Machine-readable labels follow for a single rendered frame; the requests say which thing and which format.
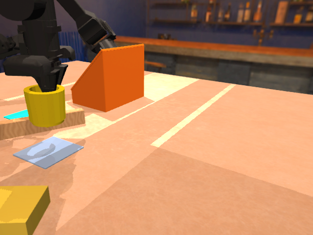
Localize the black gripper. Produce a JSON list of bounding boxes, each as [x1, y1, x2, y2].
[[3, 20, 75, 93]]

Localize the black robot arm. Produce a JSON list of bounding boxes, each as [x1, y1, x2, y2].
[[0, 0, 118, 60]]

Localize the yellow box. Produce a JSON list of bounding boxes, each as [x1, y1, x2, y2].
[[0, 186, 51, 235]]

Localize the long wooden bar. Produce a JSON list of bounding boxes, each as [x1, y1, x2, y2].
[[0, 108, 85, 140]]

